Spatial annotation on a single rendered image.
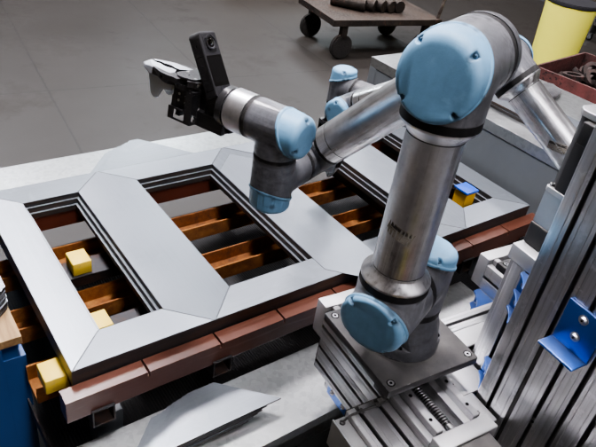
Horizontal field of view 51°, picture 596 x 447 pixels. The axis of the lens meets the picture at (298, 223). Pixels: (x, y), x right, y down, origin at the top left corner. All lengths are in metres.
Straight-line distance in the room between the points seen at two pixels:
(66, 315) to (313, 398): 0.62
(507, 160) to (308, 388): 1.15
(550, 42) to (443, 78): 5.63
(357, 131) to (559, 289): 0.43
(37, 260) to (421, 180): 1.07
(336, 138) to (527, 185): 1.29
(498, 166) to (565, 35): 4.12
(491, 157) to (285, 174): 1.40
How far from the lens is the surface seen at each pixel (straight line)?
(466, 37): 0.80
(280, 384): 1.61
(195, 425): 1.46
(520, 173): 2.30
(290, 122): 1.00
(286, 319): 1.56
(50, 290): 1.58
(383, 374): 1.19
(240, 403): 1.51
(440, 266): 1.10
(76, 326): 1.48
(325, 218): 1.88
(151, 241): 1.71
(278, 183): 1.05
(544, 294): 1.15
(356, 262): 1.72
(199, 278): 1.59
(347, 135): 1.08
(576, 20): 6.36
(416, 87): 0.82
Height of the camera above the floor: 1.88
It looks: 34 degrees down
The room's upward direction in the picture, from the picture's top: 9 degrees clockwise
